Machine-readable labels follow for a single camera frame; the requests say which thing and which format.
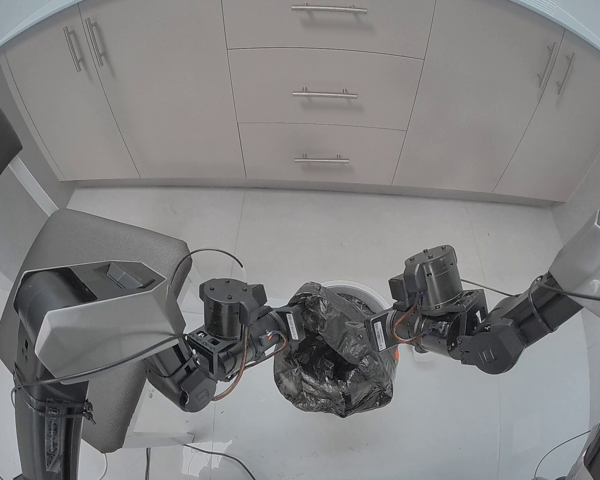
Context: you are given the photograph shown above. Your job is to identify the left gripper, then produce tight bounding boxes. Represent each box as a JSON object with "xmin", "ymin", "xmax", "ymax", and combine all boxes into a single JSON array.
[{"xmin": 244, "ymin": 307, "xmax": 307, "ymax": 365}]

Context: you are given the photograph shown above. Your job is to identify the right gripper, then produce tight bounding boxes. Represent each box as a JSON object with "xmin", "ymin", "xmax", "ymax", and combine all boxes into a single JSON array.
[{"xmin": 366, "ymin": 309, "xmax": 452, "ymax": 356}]

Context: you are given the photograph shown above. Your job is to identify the black plastic bag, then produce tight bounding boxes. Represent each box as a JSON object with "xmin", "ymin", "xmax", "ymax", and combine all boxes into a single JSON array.
[{"xmin": 272, "ymin": 282, "xmax": 398, "ymax": 419}]

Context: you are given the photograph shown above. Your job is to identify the white trash bin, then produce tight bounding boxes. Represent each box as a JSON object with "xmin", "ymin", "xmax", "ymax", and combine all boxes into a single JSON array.
[{"xmin": 324, "ymin": 280, "xmax": 396, "ymax": 319}]

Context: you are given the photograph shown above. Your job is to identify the grey and white chair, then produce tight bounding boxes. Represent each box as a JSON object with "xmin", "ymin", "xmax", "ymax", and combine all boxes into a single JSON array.
[{"xmin": 0, "ymin": 93, "xmax": 196, "ymax": 456}]

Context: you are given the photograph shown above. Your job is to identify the beige cabinet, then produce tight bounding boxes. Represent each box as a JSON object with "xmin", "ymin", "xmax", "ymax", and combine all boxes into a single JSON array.
[{"xmin": 0, "ymin": 0, "xmax": 600, "ymax": 204}]

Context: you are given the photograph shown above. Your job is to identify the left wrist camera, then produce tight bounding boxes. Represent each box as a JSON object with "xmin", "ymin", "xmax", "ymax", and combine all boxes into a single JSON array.
[{"xmin": 236, "ymin": 283, "xmax": 272, "ymax": 328}]

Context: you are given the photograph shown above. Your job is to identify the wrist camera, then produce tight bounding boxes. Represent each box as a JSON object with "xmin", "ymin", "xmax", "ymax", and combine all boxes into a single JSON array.
[
  {"xmin": 388, "ymin": 268, "xmax": 423, "ymax": 314},
  {"xmin": 236, "ymin": 283, "xmax": 272, "ymax": 328}
]

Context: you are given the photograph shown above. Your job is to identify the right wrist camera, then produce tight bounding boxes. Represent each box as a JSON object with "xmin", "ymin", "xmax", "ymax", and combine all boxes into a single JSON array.
[{"xmin": 388, "ymin": 268, "xmax": 423, "ymax": 314}]

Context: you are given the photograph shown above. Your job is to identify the black cable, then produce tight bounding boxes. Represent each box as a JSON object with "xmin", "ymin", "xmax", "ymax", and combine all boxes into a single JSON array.
[
  {"xmin": 534, "ymin": 430, "xmax": 590, "ymax": 480},
  {"xmin": 144, "ymin": 443, "xmax": 261, "ymax": 480},
  {"xmin": 171, "ymin": 249, "xmax": 247, "ymax": 291}
]

